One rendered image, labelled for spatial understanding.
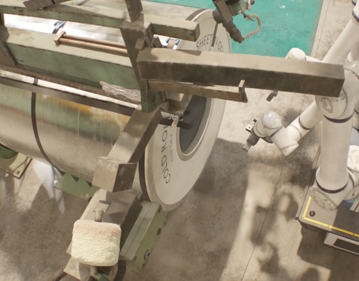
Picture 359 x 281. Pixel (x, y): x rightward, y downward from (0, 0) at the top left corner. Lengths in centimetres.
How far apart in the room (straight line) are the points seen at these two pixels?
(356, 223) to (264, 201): 72
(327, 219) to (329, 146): 99
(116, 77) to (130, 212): 37
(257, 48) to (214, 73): 286
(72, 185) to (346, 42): 225
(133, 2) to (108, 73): 28
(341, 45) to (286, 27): 210
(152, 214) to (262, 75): 48
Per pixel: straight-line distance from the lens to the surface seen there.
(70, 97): 181
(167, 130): 188
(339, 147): 150
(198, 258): 265
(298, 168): 292
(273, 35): 385
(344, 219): 246
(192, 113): 250
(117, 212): 97
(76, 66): 115
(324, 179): 169
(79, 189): 305
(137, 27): 88
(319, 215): 243
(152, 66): 87
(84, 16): 100
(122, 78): 107
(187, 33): 86
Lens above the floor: 253
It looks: 55 degrees down
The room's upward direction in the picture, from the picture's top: 13 degrees counter-clockwise
